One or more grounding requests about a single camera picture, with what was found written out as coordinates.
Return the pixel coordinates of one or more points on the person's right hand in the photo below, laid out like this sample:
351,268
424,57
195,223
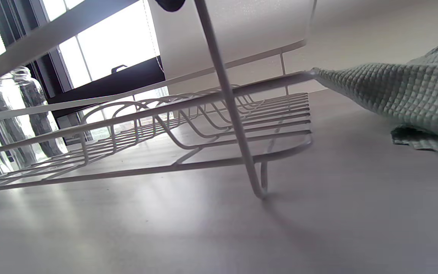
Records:
170,4

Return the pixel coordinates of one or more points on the green fish scale cleaning cloth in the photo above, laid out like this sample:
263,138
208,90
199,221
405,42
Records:
413,91

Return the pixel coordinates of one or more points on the white roller blind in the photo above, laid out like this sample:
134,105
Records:
261,23

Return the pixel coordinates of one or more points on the black window frame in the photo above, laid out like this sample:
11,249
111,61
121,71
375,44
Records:
127,82

